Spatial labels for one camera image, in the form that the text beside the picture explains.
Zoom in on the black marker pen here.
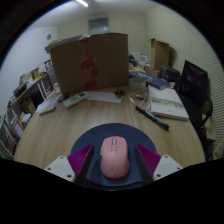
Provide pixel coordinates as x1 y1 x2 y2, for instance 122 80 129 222
134 105 170 131

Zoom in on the tall open cardboard box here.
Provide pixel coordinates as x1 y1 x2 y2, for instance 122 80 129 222
148 37 171 72

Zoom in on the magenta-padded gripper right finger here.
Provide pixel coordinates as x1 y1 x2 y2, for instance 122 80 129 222
134 143 184 183

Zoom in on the blue book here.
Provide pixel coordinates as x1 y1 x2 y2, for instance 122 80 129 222
145 76 172 91

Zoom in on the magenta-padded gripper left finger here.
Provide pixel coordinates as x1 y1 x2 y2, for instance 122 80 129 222
43 144 95 184

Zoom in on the white booklet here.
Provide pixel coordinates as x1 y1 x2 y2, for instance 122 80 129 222
147 85 190 121

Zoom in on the black office chair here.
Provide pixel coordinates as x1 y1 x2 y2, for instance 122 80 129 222
178 59 214 161

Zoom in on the large brown cardboard box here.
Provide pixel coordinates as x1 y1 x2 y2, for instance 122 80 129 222
49 32 130 97

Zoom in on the grey door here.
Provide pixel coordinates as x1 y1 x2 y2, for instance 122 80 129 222
87 16 111 36

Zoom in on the ceiling tube light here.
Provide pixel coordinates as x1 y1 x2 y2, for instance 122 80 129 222
75 0 89 8

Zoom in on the pink computer mouse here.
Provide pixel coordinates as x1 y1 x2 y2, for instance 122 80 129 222
99 135 131 179

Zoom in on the blue mouse pad, black wrist rest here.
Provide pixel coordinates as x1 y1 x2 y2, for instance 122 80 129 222
70 122 158 187

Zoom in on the white shelf unit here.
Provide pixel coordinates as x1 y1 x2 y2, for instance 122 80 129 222
0 63 53 161

